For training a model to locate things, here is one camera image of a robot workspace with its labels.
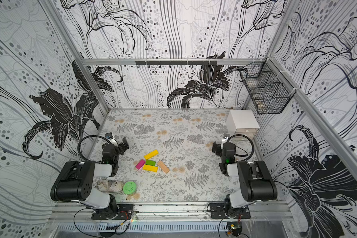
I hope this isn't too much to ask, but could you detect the magenta block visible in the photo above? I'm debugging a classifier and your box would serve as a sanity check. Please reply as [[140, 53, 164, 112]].
[[135, 160, 145, 170]]

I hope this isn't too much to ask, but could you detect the green block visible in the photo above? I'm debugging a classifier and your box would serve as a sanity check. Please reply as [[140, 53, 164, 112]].
[[145, 160, 156, 166]]

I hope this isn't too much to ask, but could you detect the yellow block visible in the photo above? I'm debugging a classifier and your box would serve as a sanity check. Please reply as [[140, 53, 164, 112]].
[[142, 164, 158, 173], [144, 150, 159, 160]]

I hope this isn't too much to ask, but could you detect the natural wood block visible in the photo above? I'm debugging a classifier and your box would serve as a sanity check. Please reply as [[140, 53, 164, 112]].
[[157, 161, 170, 174]]

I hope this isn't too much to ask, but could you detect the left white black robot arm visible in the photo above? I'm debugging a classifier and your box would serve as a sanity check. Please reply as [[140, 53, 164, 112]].
[[50, 133, 130, 220]]

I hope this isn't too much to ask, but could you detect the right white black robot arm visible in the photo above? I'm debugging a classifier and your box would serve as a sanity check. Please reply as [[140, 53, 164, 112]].
[[212, 142, 278, 215]]

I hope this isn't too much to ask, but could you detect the white drawer box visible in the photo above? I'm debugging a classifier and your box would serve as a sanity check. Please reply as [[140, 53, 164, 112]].
[[226, 110, 260, 139]]

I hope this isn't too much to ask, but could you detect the green round lid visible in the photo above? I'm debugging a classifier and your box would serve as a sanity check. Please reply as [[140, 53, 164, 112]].
[[123, 181, 137, 195]]

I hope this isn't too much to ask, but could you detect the small electronics board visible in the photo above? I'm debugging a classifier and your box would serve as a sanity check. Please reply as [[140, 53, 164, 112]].
[[227, 224, 243, 237]]

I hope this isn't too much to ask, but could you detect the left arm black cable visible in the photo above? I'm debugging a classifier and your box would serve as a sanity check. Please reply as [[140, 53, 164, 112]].
[[77, 135, 109, 161]]

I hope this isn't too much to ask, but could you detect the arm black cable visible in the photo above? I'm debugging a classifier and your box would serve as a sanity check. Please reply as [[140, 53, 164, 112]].
[[77, 135, 109, 161], [227, 133, 255, 161]]

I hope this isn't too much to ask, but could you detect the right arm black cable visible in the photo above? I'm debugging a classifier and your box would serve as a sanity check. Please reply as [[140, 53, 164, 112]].
[[227, 133, 255, 161]]

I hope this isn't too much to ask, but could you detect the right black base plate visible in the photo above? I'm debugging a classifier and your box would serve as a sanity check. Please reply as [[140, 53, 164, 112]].
[[207, 203, 251, 220]]

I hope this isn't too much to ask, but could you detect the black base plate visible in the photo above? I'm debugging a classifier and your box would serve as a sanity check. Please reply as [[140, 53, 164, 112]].
[[207, 203, 251, 220], [91, 204, 134, 221]]

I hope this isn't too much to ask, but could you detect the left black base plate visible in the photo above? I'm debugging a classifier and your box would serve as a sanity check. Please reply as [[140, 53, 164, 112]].
[[91, 204, 134, 221]]

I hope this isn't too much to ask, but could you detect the black wire basket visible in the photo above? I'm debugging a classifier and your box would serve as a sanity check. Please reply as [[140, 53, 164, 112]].
[[240, 59, 292, 115]]

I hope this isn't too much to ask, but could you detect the white slotted cable duct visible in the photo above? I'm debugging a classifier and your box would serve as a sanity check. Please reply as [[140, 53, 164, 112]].
[[99, 222, 229, 233]]

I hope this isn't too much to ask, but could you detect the black wall bar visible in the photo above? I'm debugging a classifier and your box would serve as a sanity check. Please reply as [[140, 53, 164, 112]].
[[135, 60, 218, 65]]

